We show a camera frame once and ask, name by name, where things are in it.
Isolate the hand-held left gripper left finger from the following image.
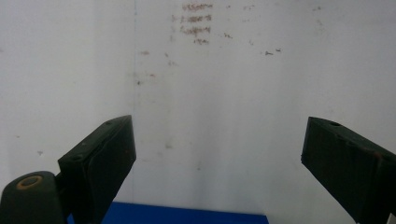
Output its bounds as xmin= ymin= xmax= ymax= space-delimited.
xmin=57 ymin=115 xmax=137 ymax=224

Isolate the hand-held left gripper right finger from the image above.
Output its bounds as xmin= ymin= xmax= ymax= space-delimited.
xmin=301 ymin=116 xmax=396 ymax=224

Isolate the blue cardboard box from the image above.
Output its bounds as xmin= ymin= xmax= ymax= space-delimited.
xmin=66 ymin=201 xmax=270 ymax=224

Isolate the white table mat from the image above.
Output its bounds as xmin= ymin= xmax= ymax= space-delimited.
xmin=0 ymin=0 xmax=396 ymax=224

